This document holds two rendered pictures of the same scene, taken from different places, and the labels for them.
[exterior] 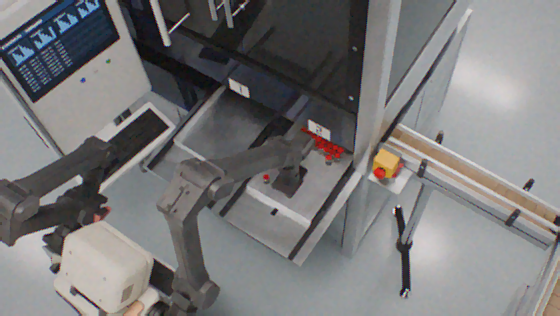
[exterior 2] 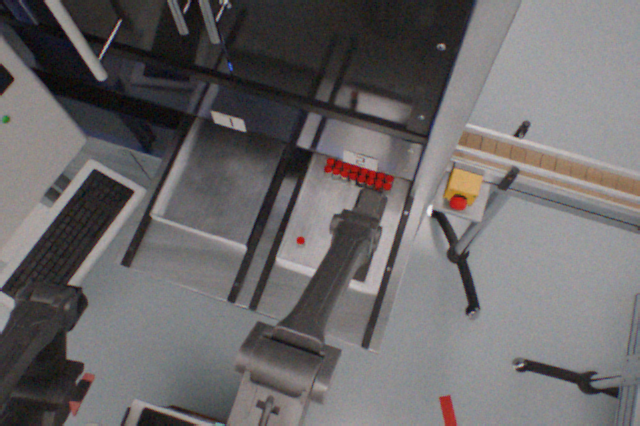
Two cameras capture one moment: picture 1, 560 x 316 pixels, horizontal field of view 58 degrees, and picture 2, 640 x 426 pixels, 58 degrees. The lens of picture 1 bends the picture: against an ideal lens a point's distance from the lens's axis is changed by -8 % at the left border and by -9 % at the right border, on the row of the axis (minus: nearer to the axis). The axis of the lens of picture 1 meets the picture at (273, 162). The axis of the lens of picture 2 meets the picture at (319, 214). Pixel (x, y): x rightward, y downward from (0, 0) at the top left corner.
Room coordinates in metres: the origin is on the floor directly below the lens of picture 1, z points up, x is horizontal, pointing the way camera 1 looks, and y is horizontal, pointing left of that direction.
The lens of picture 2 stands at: (0.47, 0.13, 2.26)
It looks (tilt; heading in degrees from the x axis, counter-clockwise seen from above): 70 degrees down; 340
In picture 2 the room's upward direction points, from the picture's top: 3 degrees counter-clockwise
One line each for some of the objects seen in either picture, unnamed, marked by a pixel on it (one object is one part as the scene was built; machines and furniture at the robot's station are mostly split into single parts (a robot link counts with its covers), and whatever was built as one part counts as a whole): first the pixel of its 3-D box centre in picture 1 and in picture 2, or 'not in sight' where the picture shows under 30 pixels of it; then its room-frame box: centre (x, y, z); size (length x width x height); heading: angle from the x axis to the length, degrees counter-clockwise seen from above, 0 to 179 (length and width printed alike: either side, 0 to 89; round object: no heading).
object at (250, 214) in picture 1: (255, 163); (276, 220); (0.99, 0.06, 0.87); 0.70 x 0.48 x 0.02; 48
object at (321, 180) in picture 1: (305, 167); (347, 212); (0.92, -0.11, 0.90); 0.34 x 0.26 x 0.04; 139
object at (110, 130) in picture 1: (116, 143); (57, 232); (1.21, 0.62, 0.79); 0.45 x 0.28 x 0.03; 127
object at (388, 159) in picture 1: (386, 162); (463, 184); (0.85, -0.37, 1.00); 0.08 x 0.07 x 0.07; 138
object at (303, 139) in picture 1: (294, 147); (362, 216); (0.78, -0.06, 1.29); 0.11 x 0.09 x 0.12; 138
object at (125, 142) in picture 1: (121, 147); (68, 238); (1.17, 0.59, 0.82); 0.40 x 0.14 x 0.02; 127
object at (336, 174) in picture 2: (318, 148); (357, 181); (0.99, -0.16, 0.90); 0.18 x 0.02 x 0.05; 49
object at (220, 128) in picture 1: (228, 124); (223, 173); (1.15, 0.15, 0.90); 0.34 x 0.26 x 0.04; 138
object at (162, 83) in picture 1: (155, 79); (87, 120); (1.56, 0.47, 0.73); 1.98 x 0.01 x 0.25; 48
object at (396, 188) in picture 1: (392, 172); (462, 191); (0.87, -0.41, 0.87); 0.14 x 0.13 x 0.02; 138
